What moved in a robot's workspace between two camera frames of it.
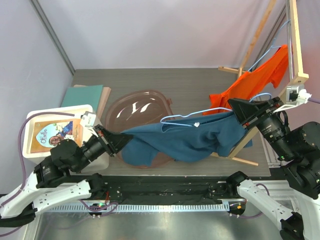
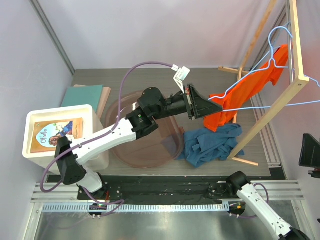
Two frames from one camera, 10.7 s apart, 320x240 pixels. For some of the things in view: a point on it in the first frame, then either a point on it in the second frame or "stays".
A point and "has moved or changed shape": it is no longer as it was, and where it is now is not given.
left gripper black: [113, 142] → [197, 106]
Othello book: [47, 134] stays
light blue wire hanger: [191, 112] → [261, 69]
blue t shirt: [185, 139] has moved or changed shape
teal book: [88, 95] stays
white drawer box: [60, 114] stays
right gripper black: [261, 113] → [309, 151]
